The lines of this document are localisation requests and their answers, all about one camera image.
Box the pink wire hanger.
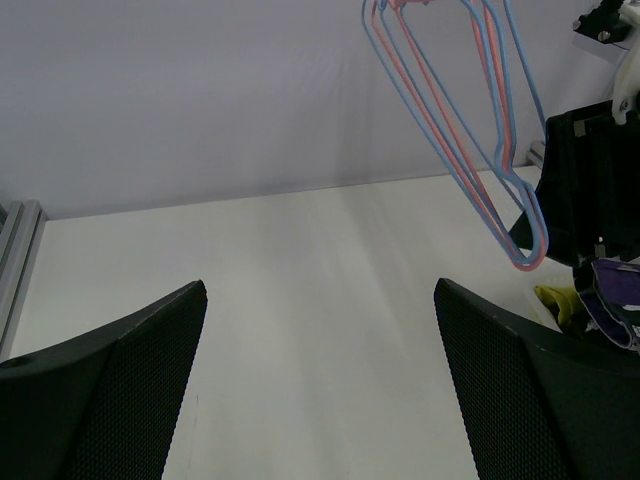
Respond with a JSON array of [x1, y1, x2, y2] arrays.
[[390, 1, 517, 178], [367, 0, 539, 272]]

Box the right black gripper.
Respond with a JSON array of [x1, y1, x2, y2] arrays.
[[536, 101, 639, 268]]

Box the purple grey patterned trousers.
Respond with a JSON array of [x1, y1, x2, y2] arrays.
[[573, 259, 639, 353]]

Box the yellow-green trousers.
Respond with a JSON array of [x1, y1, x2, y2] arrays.
[[534, 285, 586, 336]]

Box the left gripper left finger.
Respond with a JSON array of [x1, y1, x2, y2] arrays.
[[1, 280, 206, 479]]

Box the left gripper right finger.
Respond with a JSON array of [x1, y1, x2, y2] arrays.
[[434, 278, 639, 479]]

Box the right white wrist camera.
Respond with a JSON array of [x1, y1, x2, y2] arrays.
[[572, 0, 639, 125]]

